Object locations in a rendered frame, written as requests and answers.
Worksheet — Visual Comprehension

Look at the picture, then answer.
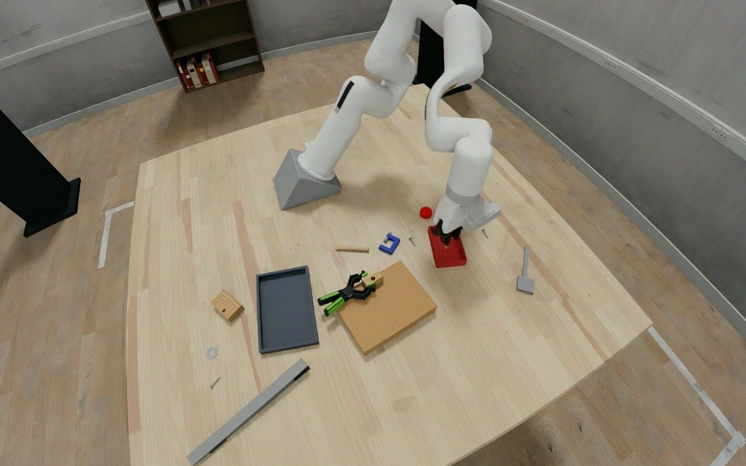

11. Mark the flat wooden board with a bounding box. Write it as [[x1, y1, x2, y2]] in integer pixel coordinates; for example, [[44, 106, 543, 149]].
[[336, 260, 437, 356]]

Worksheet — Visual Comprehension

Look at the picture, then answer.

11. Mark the beige cylindrical rod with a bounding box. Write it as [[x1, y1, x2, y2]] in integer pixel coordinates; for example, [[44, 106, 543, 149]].
[[335, 245, 369, 252]]

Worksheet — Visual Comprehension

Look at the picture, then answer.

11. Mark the red shallow tray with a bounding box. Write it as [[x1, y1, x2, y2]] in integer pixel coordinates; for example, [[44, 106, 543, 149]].
[[427, 226, 467, 268]]

